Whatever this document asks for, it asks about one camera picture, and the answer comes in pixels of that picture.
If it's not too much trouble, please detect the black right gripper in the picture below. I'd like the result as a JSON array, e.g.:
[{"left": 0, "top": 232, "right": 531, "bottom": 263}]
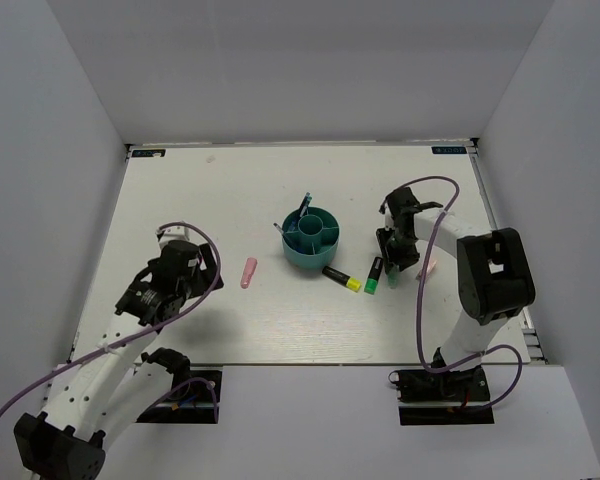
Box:
[{"left": 377, "top": 225, "right": 421, "bottom": 272}]

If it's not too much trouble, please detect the clear blue gel pen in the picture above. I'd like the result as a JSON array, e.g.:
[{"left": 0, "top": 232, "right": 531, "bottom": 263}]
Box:
[{"left": 299, "top": 192, "right": 312, "bottom": 216}]

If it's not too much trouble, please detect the green pen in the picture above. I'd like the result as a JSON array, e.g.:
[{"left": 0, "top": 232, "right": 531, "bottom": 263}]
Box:
[{"left": 297, "top": 192, "right": 312, "bottom": 218}]

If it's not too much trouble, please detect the blue ballpoint pen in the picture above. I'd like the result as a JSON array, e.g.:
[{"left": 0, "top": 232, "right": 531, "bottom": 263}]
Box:
[{"left": 273, "top": 222, "right": 298, "bottom": 250}]

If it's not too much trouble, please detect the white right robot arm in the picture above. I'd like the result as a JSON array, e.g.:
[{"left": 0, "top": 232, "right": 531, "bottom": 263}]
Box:
[{"left": 376, "top": 187, "right": 536, "bottom": 399}]

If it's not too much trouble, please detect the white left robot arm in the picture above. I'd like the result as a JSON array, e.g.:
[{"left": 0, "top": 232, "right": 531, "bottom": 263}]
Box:
[{"left": 14, "top": 235, "right": 223, "bottom": 479}]

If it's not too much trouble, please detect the pink white correction tape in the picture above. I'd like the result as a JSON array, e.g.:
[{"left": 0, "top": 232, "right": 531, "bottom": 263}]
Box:
[{"left": 416, "top": 259, "right": 437, "bottom": 281}]

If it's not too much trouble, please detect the green highlighter marker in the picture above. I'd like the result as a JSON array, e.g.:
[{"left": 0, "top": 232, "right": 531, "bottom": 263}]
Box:
[{"left": 364, "top": 256, "right": 384, "bottom": 295}]

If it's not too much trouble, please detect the yellow highlighter marker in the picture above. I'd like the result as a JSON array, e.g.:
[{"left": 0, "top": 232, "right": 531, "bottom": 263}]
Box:
[{"left": 322, "top": 266, "right": 361, "bottom": 292}]

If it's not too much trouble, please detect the teal round desk organizer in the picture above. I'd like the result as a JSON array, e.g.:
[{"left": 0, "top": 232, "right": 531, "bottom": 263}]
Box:
[{"left": 282, "top": 207, "right": 340, "bottom": 270}]

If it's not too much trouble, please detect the right blue table label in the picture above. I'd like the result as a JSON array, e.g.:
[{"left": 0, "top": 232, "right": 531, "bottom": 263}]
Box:
[{"left": 431, "top": 145, "right": 467, "bottom": 155}]

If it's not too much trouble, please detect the blue table label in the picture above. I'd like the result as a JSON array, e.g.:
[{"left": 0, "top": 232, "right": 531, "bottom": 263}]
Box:
[
  {"left": 131, "top": 149, "right": 166, "bottom": 158},
  {"left": 431, "top": 145, "right": 467, "bottom": 155}
]

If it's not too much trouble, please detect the left blue table label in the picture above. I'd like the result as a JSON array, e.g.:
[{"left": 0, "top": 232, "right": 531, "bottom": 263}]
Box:
[{"left": 131, "top": 149, "right": 166, "bottom": 158}]

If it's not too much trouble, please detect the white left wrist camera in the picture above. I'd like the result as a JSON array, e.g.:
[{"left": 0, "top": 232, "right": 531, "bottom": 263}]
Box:
[{"left": 156, "top": 224, "right": 190, "bottom": 249}]

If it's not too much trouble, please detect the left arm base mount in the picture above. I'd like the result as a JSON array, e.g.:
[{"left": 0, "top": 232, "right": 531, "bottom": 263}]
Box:
[{"left": 136, "top": 368, "right": 223, "bottom": 425}]

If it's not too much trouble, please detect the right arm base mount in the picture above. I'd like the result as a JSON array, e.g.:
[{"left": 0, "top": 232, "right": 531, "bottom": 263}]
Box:
[{"left": 388, "top": 366, "right": 495, "bottom": 426}]

